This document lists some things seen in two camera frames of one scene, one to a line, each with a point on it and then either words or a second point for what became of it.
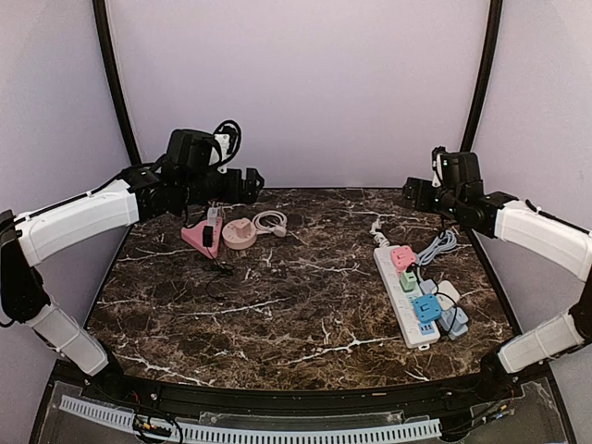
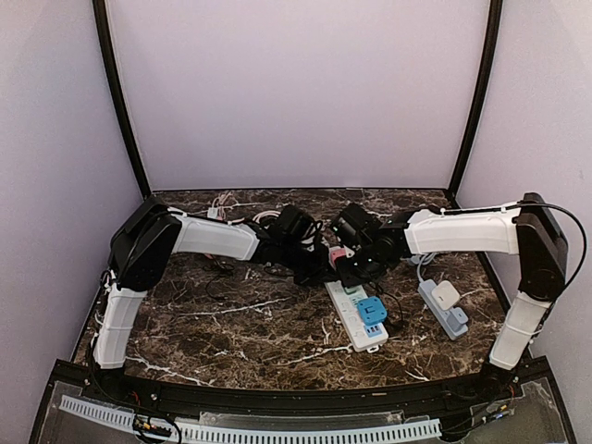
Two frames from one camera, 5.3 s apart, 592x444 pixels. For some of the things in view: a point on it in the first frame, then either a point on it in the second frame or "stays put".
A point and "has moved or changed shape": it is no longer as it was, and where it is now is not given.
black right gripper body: x=424 y=202 -> x=366 y=268
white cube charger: x=448 y=296 stays put
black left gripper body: x=199 y=189 -> x=306 y=268
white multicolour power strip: x=417 y=315 -> x=363 y=337
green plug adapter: x=408 y=281 -> x=351 y=289
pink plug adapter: x=402 y=256 has moved or changed shape
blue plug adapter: x=427 y=308 -> x=372 y=310
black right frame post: x=487 y=67 stays put
